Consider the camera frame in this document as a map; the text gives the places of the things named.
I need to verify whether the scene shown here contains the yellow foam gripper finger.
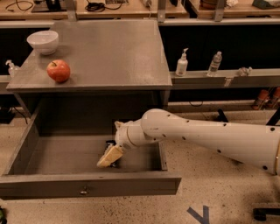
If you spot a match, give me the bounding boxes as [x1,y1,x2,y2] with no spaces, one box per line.
[97,144,124,168]

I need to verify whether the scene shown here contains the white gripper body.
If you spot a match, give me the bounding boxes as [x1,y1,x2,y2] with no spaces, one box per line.
[115,120,152,151]

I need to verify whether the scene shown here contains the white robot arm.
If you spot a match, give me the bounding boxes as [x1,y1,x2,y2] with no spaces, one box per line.
[97,108,280,175]

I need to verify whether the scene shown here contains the open grey top drawer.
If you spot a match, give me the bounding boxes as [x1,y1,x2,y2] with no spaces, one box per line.
[0,94,181,200]

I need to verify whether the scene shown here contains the grey wooden drawer cabinet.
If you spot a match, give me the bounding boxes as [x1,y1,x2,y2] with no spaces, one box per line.
[6,19,173,130]

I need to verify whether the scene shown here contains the white pump lotion bottle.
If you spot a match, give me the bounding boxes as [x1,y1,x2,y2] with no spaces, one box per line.
[175,48,188,76]

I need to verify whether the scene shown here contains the red apple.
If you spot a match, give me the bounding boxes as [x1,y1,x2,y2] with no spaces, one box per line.
[46,59,70,83]

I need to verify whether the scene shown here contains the clear plastic water bottle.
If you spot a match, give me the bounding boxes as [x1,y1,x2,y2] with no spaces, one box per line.
[206,51,222,77]

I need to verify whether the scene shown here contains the white ceramic bowl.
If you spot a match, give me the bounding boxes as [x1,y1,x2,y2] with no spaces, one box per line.
[27,30,59,55]

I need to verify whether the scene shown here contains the crumpled clear plastic wrapper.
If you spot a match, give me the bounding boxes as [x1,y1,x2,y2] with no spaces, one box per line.
[237,66,253,76]

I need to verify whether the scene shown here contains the clear pump sanitizer bottle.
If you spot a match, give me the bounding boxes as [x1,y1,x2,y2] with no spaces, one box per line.
[5,59,19,78]

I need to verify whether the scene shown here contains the orange bottles under shelf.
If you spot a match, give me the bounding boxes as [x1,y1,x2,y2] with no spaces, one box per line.
[251,87,280,110]

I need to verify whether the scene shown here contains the black coiled cable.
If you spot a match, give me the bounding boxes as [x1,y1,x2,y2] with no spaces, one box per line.
[85,0,123,13]

